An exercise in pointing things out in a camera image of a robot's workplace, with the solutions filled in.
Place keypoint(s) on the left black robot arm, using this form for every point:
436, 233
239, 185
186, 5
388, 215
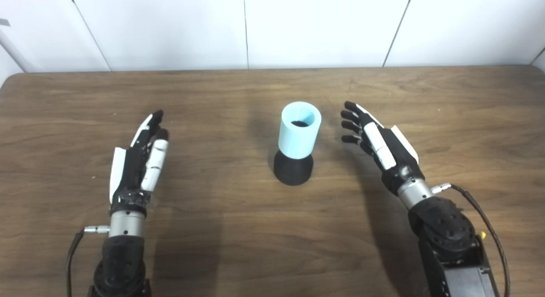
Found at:
121, 263

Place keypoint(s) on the left white and black hand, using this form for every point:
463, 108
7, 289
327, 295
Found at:
132, 169

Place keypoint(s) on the right white and black hand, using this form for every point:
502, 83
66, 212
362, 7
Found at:
394, 156

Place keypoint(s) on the black flared nozzle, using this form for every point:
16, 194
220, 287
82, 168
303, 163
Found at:
294, 171

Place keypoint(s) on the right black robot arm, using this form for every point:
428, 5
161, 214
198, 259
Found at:
447, 241

